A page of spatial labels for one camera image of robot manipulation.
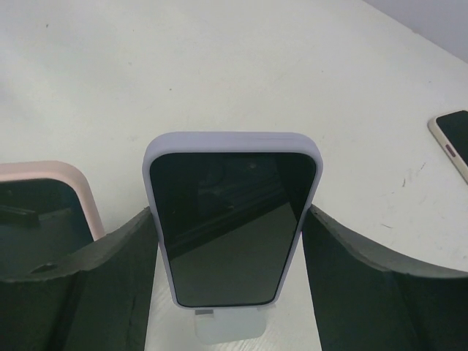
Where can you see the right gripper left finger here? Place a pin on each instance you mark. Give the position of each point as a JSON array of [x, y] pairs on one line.
[[97, 298]]

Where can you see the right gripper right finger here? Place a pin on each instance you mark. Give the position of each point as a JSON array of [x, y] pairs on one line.
[[369, 297]]

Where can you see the pink case phone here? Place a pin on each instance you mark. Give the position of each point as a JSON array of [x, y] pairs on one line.
[[47, 212]]

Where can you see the white folding phone stand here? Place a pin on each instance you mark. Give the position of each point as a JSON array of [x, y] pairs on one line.
[[217, 326]]

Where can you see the purple case phone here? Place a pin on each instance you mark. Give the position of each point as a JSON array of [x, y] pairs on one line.
[[229, 208]]

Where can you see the cream case phone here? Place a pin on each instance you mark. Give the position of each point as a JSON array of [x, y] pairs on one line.
[[451, 133]]

